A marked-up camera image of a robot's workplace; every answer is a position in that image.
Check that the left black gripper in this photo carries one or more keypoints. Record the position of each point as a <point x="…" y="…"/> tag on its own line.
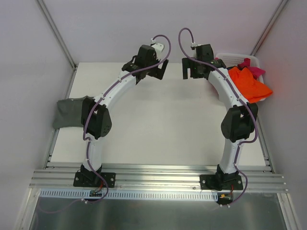
<point x="157" y="70"/>

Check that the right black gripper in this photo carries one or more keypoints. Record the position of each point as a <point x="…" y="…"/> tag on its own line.
<point x="189" y="68"/>

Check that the orange t shirt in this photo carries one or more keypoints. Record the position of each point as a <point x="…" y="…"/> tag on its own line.
<point x="252" y="89"/>

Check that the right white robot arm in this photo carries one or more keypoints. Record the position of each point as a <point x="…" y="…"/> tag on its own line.
<point x="238" y="123"/>

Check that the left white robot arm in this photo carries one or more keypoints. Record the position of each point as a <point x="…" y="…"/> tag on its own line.
<point x="96" y="119"/>

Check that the white plastic basket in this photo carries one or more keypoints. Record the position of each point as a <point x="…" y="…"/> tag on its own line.
<point x="232" y="60"/>

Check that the pink t shirt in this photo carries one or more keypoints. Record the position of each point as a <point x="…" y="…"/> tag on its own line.
<point x="256" y="72"/>

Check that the grey folded t shirt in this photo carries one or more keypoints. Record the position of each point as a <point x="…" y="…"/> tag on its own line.
<point x="68" y="113"/>

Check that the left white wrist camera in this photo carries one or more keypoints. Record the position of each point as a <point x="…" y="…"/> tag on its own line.
<point x="158" y="47"/>

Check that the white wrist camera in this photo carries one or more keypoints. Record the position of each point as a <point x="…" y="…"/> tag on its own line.
<point x="158" y="47"/>
<point x="193" y="45"/>

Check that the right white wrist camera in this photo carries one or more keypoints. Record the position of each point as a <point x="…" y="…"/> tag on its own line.
<point x="193" y="45"/>

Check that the right aluminium corner post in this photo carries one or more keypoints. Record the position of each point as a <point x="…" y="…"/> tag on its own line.
<point x="269" y="26"/>

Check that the aluminium corner post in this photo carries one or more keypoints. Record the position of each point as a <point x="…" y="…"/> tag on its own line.
<point x="269" y="26"/>
<point x="43" y="7"/>

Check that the left aluminium corner post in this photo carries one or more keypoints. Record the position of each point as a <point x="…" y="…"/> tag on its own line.
<point x="43" y="7"/>

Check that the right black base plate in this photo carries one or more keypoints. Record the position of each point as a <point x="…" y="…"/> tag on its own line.
<point x="221" y="182"/>

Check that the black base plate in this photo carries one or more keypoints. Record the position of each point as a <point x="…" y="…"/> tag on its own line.
<point x="221" y="182"/>
<point x="92" y="180"/>

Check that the aluminium mounting rail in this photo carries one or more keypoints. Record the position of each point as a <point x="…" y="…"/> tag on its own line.
<point x="261" y="179"/>

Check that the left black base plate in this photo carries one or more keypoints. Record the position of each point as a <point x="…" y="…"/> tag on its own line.
<point x="92" y="180"/>

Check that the white slotted cable duct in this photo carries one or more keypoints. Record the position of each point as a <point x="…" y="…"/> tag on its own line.
<point x="130" y="195"/>

